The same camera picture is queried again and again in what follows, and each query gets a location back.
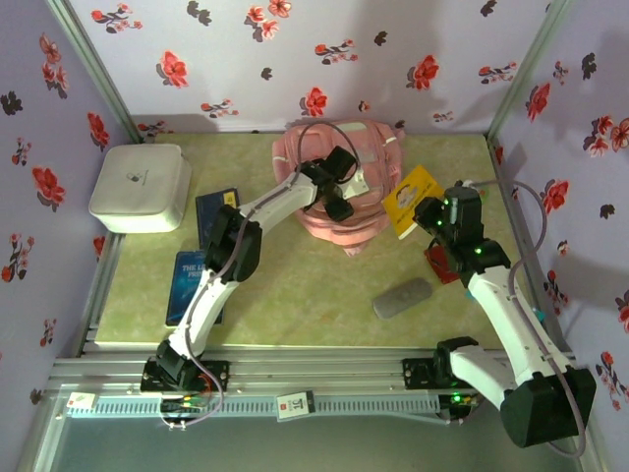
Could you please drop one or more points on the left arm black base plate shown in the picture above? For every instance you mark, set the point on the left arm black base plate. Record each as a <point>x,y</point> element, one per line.
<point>216,376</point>

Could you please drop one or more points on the pink school backpack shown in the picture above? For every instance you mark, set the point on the pink school backpack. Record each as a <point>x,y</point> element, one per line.
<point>363,162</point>

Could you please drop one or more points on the white label card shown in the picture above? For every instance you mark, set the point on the white label card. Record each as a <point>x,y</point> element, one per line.
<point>296,405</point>

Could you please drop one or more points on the dark blue book yellow label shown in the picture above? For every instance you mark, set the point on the dark blue book yellow label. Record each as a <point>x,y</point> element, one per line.
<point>216,201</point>

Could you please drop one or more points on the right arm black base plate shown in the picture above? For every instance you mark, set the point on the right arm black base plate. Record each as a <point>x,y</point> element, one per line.
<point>417,373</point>

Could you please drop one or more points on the aluminium cross rail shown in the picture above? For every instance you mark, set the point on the aluminium cross rail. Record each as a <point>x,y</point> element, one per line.
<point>314,366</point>

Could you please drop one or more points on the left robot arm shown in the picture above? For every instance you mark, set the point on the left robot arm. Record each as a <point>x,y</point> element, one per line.
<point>280,201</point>

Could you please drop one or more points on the red notebook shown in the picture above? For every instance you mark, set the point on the red notebook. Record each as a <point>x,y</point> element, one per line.
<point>440,265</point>

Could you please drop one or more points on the blue Little Prince book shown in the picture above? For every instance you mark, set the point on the blue Little Prince book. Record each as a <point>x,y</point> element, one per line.
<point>184,285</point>

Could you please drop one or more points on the teal supply box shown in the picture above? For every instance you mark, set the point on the teal supply box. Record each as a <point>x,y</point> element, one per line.
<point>538,314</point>

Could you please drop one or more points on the yellow picture book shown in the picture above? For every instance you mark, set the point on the yellow picture book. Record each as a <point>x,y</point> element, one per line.
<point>408,196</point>

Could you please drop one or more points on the grey pencil case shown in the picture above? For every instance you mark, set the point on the grey pencil case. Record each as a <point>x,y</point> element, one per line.
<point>403,297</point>

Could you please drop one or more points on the aluminium frame post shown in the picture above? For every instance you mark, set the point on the aluminium frame post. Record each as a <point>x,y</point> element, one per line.
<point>93,69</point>
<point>528,69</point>

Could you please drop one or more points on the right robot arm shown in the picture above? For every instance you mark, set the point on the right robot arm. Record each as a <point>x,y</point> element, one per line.
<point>501,314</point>

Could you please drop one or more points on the small white red tag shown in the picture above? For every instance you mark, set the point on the small white red tag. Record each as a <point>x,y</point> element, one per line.
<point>81,400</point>

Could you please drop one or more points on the white lidded storage box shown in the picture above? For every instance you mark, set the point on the white lidded storage box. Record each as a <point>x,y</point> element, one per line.
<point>140,189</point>

